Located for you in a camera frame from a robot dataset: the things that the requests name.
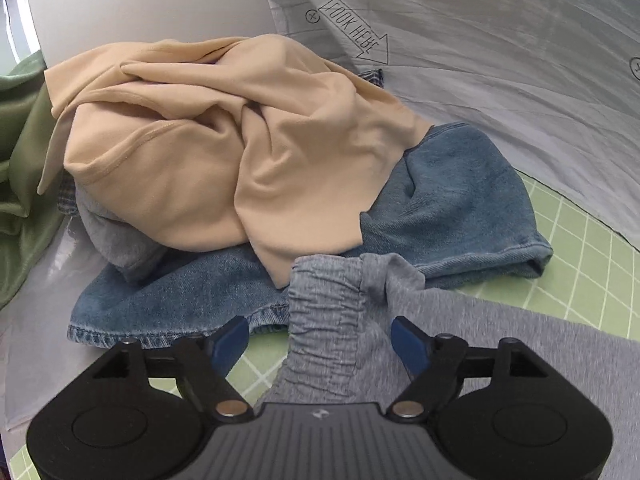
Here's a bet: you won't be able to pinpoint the green grid mat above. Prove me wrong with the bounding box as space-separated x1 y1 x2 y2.
5 170 640 480

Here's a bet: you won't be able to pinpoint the green cloth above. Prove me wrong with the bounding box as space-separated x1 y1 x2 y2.
0 55 76 311

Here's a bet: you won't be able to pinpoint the blue checked shirt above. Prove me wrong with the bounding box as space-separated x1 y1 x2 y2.
56 180 83 216

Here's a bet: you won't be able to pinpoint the grey fleece garment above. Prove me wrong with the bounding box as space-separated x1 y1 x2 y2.
77 192 161 283

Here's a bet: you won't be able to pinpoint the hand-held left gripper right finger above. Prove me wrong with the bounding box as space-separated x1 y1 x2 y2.
387 316 552 419

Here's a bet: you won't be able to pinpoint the blue denim pants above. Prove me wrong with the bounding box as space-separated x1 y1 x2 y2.
67 122 554 351

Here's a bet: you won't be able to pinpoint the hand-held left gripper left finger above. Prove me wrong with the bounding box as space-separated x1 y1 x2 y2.
85 316 254 419

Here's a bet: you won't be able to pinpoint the grey carrot-print sheet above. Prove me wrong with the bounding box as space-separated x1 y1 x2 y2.
255 0 640 256

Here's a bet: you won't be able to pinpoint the grey sweatpants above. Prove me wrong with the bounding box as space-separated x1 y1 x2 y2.
260 252 640 480

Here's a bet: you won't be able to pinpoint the clear plastic sheet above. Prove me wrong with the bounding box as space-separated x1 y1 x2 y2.
0 210 121 431

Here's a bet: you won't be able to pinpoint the beige shirt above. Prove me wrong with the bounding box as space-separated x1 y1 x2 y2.
37 34 433 291

